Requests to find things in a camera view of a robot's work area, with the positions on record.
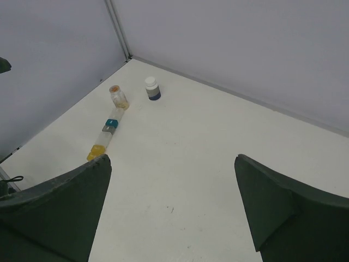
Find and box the clear glass bottle orange cap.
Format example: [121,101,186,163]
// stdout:
[109,85,129,110]

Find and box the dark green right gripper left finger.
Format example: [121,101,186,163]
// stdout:
[1,154,112,261]

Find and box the weekly pill organizer strip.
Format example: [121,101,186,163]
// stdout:
[87,108,124,161]

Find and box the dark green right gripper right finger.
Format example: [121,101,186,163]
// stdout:
[234,154,348,261]

